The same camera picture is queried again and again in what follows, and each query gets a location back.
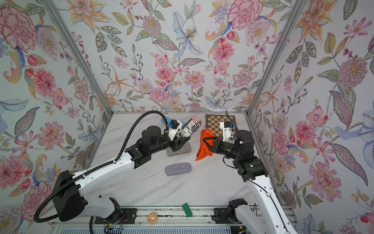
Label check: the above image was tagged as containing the blue cylindrical case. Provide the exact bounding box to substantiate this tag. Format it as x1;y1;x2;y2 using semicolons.
161;116;185;126

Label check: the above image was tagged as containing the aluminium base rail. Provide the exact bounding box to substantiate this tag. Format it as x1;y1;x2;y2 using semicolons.
48;206;281;227

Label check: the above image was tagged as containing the grey beige eyeglass case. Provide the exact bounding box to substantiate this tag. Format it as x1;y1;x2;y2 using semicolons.
167;143;191;157

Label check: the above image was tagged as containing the wooden chessboard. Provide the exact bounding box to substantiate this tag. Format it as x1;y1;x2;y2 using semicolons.
205;114;236;138

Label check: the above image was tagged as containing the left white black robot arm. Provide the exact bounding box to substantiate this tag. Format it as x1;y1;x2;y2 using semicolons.
53;126;193;223

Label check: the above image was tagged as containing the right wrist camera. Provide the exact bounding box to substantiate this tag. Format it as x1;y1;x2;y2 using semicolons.
220;121;235;142

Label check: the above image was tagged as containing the purple eyeglass case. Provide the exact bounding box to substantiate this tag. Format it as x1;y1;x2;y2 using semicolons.
165;162;192;176

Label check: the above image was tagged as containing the orange fluffy cloth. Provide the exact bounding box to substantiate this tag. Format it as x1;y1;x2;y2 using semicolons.
196;129;214;161

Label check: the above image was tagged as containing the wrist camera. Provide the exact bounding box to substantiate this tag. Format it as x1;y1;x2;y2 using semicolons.
168;120;183;141
220;121;235;142

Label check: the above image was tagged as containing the black corrugated cable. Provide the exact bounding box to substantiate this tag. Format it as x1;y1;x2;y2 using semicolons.
33;110;170;223

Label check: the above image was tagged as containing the green plastic block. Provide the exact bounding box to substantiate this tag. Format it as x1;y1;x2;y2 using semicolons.
182;203;193;217

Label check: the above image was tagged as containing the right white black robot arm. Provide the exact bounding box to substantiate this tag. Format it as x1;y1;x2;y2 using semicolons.
203;130;297;234

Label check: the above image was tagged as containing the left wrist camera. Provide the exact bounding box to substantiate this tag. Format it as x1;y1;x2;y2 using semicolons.
168;120;183;141

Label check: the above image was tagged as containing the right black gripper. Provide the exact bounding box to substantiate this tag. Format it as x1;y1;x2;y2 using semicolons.
206;138;244;163

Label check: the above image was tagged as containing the orange tape roll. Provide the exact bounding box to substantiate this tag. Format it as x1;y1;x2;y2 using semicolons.
147;212;158;225

